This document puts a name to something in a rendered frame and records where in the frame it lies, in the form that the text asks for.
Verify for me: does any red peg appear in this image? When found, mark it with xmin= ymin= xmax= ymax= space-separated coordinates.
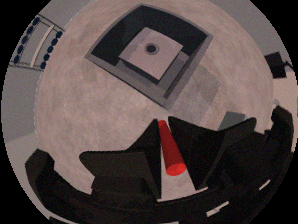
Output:
xmin=158 ymin=120 xmax=186 ymax=176

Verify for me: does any pale pink square plate with hole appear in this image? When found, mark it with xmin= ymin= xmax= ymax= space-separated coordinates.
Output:
xmin=118 ymin=27 xmax=184 ymax=84

